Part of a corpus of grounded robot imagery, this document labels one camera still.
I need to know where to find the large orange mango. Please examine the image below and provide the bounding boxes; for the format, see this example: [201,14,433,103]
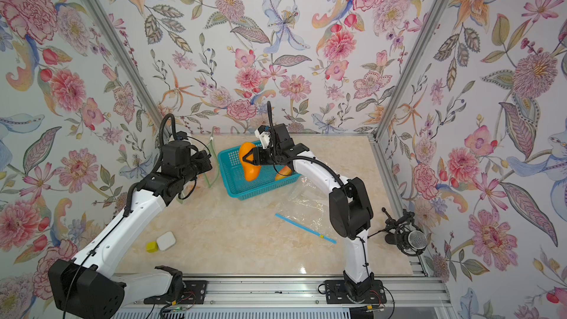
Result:
[239,142,261,182]

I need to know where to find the green printed zip-top bag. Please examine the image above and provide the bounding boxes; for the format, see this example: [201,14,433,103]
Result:
[203,130,220,188]

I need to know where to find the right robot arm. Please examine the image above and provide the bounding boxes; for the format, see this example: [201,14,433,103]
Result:
[239,124,374,302]

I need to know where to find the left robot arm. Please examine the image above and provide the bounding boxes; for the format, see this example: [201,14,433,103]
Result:
[48,140,212,318]

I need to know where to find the red yellow mango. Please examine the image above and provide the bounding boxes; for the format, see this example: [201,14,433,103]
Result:
[275,166,293,181]

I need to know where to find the clear blue-zipper bag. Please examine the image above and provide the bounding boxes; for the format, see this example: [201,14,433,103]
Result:
[276,177,338,245]

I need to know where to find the teal plastic basket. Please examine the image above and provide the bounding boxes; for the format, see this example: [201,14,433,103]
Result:
[217,146,301,201]

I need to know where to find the white square box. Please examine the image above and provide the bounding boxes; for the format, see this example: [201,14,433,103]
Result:
[156,231,177,251]

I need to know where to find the yellow green cube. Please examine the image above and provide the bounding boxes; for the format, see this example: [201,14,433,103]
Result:
[146,241,159,253]

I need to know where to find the black microphone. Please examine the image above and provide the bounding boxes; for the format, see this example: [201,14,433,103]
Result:
[369,208,428,257]

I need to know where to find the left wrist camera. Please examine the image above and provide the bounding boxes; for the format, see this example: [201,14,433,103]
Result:
[174,131,189,141]

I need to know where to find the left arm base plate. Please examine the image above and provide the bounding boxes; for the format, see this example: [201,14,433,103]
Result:
[143,280,208,305]

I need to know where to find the aluminium front rail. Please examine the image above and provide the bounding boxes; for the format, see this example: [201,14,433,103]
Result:
[115,276,456,318]

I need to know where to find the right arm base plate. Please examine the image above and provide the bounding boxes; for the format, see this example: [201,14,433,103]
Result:
[317,279,388,305]

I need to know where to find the left corner aluminium post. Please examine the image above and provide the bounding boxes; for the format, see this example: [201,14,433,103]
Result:
[86,0,173,126]

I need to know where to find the corner aluminium post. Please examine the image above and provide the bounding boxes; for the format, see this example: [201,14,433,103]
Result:
[86,0,173,126]
[374,0,470,140]

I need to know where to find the right corner aluminium post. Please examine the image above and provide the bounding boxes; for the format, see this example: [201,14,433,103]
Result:
[374,0,470,140]

